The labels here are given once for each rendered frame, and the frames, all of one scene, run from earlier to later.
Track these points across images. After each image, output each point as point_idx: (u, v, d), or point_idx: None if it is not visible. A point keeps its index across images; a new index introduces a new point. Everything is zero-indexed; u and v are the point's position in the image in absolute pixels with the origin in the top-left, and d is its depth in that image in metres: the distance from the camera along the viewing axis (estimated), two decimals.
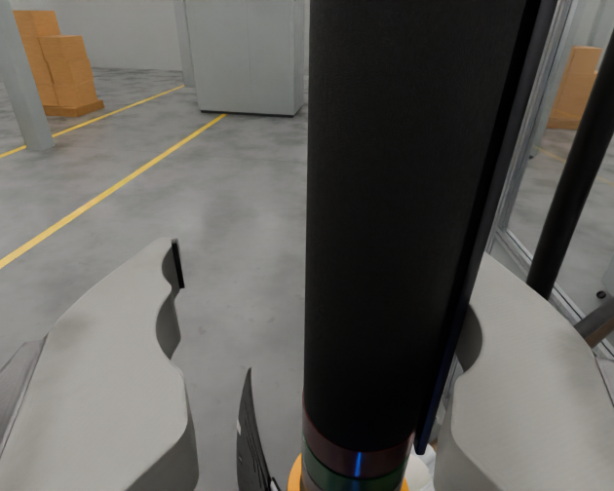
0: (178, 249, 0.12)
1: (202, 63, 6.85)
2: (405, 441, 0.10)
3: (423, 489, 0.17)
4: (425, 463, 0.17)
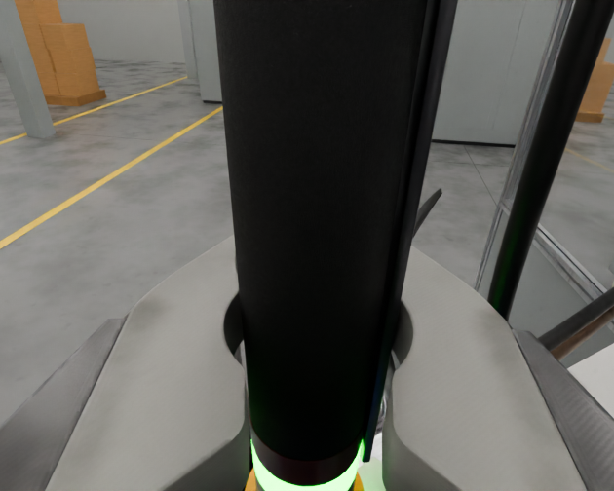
0: None
1: (205, 53, 6.78)
2: (346, 450, 0.10)
3: None
4: None
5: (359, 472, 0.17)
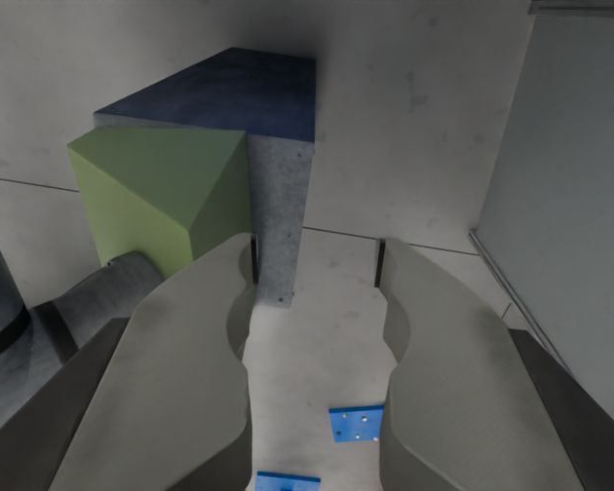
0: (256, 245, 0.12)
1: None
2: None
3: None
4: None
5: None
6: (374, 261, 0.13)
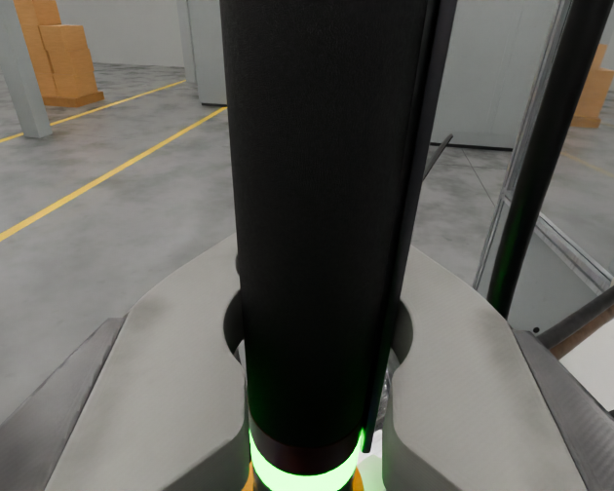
0: None
1: (203, 56, 6.79)
2: (346, 438, 0.10)
3: (385, 490, 0.16)
4: None
5: (358, 469, 0.17)
6: None
